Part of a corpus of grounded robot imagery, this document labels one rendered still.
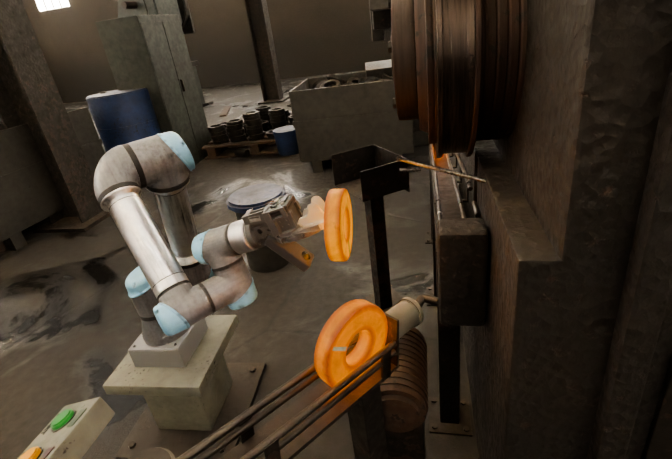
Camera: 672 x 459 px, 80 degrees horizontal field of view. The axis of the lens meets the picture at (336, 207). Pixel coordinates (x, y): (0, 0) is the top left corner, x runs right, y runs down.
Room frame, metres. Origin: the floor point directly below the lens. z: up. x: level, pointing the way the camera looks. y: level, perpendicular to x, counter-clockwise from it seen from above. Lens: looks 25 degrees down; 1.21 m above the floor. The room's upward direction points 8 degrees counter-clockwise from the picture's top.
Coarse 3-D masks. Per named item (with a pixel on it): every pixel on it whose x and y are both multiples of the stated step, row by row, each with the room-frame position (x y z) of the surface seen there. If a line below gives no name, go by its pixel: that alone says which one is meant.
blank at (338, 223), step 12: (336, 192) 0.75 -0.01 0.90; (336, 204) 0.71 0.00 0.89; (348, 204) 0.79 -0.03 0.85; (324, 216) 0.70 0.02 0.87; (336, 216) 0.69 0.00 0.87; (348, 216) 0.78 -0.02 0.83; (324, 228) 0.69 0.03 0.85; (336, 228) 0.68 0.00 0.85; (348, 228) 0.77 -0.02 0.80; (336, 240) 0.68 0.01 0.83; (348, 240) 0.75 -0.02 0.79; (336, 252) 0.68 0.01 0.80; (348, 252) 0.73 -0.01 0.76
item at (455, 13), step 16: (448, 0) 0.76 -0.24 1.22; (464, 0) 0.75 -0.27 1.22; (448, 16) 0.75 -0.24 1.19; (464, 16) 0.74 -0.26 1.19; (448, 32) 0.74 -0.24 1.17; (464, 32) 0.74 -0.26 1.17; (448, 48) 0.74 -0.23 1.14; (464, 48) 0.73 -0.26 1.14; (448, 64) 0.74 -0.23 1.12; (464, 64) 0.73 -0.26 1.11; (448, 80) 0.74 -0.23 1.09; (464, 80) 0.73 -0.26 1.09; (448, 96) 0.74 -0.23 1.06; (464, 96) 0.74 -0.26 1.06; (448, 112) 0.75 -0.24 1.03; (464, 112) 0.75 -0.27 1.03; (448, 128) 0.77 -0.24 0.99; (464, 128) 0.77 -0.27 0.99; (448, 144) 0.81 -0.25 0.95; (464, 144) 0.80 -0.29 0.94
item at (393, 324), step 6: (384, 312) 0.58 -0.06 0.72; (390, 318) 0.56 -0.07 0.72; (390, 324) 0.56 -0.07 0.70; (396, 324) 0.55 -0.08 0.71; (390, 330) 0.56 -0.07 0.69; (396, 330) 0.55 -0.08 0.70; (390, 336) 0.56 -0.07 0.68; (396, 336) 0.55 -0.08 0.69; (396, 342) 0.55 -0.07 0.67; (396, 348) 0.55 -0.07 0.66; (396, 360) 0.55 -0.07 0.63
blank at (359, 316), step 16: (352, 304) 0.54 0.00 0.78; (368, 304) 0.55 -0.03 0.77; (336, 320) 0.51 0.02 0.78; (352, 320) 0.51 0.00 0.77; (368, 320) 0.53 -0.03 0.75; (384, 320) 0.56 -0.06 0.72; (320, 336) 0.50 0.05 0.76; (336, 336) 0.49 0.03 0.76; (352, 336) 0.51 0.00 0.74; (368, 336) 0.54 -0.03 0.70; (384, 336) 0.56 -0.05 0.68; (320, 352) 0.48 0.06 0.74; (336, 352) 0.48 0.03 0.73; (352, 352) 0.54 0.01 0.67; (368, 352) 0.53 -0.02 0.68; (320, 368) 0.48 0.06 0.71; (336, 368) 0.48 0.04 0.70; (352, 368) 0.50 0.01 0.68
